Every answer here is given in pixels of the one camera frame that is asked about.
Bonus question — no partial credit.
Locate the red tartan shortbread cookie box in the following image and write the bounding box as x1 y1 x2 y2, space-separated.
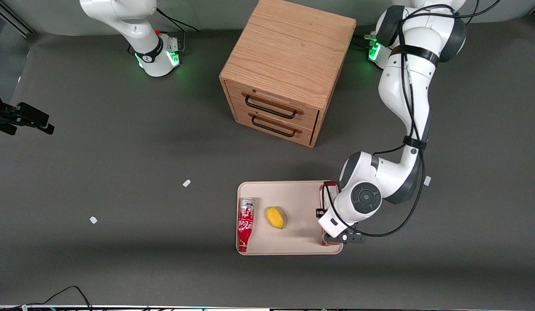
320 181 339 247

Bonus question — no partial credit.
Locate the beige plastic tray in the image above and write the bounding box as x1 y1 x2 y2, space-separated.
236 181 344 256

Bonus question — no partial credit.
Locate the yellow lemon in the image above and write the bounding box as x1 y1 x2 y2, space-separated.
266 206 286 230

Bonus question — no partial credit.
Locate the red cola can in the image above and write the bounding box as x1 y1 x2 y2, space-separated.
237 197 256 253

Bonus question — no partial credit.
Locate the wooden drawer front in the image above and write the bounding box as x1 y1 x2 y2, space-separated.
234 107 316 146
225 79 320 131

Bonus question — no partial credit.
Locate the wooden drawer cabinet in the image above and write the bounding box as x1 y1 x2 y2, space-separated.
219 0 358 149

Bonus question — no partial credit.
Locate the black cable strap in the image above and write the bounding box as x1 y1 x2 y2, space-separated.
402 136 427 150
390 44 440 66

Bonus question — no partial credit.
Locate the black drawer handle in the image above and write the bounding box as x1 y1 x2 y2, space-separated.
251 114 297 138
244 95 298 120

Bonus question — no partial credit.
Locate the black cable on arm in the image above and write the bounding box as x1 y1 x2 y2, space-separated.
326 0 502 238

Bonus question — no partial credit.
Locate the black base cable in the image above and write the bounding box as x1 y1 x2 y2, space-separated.
156 7 199 32

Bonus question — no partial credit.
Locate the black floor cable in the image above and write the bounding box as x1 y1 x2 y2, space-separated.
0 285 93 311

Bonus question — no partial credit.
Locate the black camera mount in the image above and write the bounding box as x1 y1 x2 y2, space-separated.
0 88 55 136

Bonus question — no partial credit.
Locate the aluminium frame rail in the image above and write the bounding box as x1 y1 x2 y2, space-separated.
0 0 35 38

